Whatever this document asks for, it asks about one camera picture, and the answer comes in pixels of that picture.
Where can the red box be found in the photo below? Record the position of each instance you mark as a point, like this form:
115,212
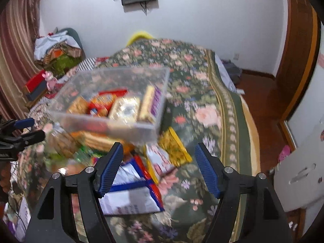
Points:
35,82

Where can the orange biscuit pack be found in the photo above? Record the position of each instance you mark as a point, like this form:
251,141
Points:
101,139

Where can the pile of clothes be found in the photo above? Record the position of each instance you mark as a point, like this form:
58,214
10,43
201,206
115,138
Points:
58,50

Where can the wooden door frame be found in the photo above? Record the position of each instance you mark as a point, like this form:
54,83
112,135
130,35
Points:
296,50

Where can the clear plastic storage box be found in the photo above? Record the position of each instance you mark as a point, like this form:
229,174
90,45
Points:
83,122

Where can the grey cloth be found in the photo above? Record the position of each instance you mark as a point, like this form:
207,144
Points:
231,72

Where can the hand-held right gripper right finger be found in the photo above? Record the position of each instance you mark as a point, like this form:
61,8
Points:
208,172

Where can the yellow plastic object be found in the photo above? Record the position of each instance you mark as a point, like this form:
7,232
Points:
139,35

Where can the pink toy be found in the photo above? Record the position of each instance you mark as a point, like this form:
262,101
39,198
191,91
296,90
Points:
50,79

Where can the clear bag of cookies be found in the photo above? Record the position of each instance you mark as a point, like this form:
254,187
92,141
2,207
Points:
62,141

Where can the red and orange snack pack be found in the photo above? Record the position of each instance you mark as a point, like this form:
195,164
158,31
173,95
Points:
103,102

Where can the floral blanket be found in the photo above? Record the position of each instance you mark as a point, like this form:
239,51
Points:
195,93

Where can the pink object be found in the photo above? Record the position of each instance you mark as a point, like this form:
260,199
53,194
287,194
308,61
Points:
284,153

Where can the gold and silver snack pack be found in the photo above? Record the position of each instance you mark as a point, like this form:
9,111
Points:
124,110

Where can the green snack packet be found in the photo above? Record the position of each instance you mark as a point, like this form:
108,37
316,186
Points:
84,155

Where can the purple and gold snack pack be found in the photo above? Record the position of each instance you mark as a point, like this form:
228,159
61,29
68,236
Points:
151,101

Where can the orange-brown cracker pack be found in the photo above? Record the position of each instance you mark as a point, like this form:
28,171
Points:
77,106

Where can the yellow snack packet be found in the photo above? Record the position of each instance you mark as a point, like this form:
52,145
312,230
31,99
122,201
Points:
174,148

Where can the black and white checked cloth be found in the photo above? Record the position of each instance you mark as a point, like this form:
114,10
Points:
86,64

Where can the white and pink snack packet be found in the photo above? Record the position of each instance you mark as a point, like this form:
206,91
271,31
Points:
159,160

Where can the wall socket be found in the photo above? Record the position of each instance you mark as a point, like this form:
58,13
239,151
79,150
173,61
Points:
237,56

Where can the striped brown curtain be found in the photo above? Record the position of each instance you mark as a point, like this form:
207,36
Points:
17,43

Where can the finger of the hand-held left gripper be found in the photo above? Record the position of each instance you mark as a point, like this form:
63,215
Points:
24,123
33,136

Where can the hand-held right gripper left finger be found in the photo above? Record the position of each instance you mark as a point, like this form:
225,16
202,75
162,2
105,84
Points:
109,172

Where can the blue white red snack bag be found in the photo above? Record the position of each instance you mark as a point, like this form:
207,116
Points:
131,197

